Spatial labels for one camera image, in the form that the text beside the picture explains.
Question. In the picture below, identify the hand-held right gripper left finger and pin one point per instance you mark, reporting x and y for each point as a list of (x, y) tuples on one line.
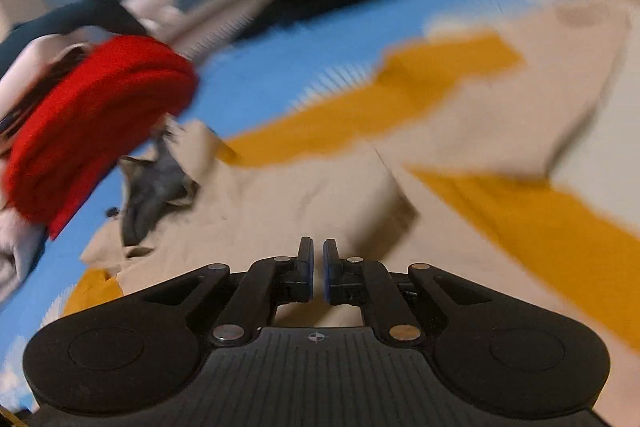
[(305, 268)]

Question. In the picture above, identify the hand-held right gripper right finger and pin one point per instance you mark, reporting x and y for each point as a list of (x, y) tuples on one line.
[(330, 268)]

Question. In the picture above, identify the beige and mustard sweatshirt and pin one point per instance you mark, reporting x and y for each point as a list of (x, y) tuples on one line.
[(300, 197)]

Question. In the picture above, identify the blue cloud printed blanket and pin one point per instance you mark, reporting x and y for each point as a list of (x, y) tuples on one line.
[(280, 57)]

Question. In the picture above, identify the red folded cloth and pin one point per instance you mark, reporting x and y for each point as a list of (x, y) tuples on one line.
[(100, 117)]

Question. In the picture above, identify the grey ribbed strip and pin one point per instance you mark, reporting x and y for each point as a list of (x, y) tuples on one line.
[(220, 24)]

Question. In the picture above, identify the white folded cloth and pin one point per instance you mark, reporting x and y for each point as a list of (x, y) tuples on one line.
[(20, 252)]

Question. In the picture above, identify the dark teal cloth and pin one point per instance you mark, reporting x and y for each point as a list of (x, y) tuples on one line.
[(75, 14)]

